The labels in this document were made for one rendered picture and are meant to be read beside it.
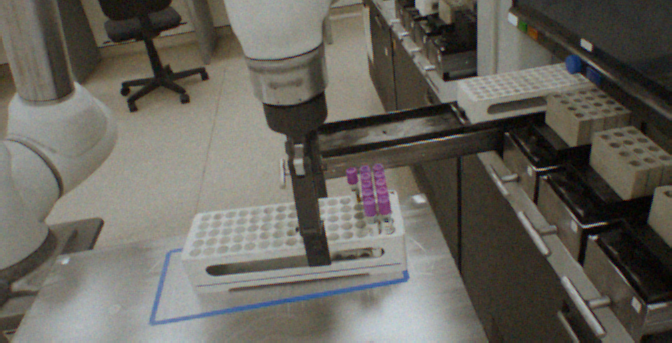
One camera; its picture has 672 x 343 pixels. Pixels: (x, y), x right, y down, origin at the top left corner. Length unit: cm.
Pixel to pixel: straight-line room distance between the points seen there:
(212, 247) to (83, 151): 49
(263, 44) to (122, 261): 45
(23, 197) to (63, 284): 24
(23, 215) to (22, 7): 36
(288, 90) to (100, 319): 41
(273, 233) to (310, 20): 30
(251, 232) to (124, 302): 20
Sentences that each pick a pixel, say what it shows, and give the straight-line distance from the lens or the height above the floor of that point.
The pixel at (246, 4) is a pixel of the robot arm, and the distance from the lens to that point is 53.
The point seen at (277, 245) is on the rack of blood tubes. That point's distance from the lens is 70.
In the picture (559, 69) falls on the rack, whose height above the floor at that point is 86.
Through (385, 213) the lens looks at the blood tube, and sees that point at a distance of 64.
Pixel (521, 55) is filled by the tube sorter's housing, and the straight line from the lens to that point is 116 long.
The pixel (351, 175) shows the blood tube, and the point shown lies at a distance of 70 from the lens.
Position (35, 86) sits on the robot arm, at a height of 102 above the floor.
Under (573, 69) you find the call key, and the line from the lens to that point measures 87.
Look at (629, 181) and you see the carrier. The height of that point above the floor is 86.
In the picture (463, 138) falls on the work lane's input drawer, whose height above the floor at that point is 80.
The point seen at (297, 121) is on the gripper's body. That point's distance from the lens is 58.
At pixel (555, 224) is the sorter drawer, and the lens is 90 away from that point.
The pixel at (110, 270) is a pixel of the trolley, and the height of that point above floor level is 82.
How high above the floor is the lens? 132
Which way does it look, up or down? 31 degrees down
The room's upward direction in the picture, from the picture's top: 9 degrees counter-clockwise
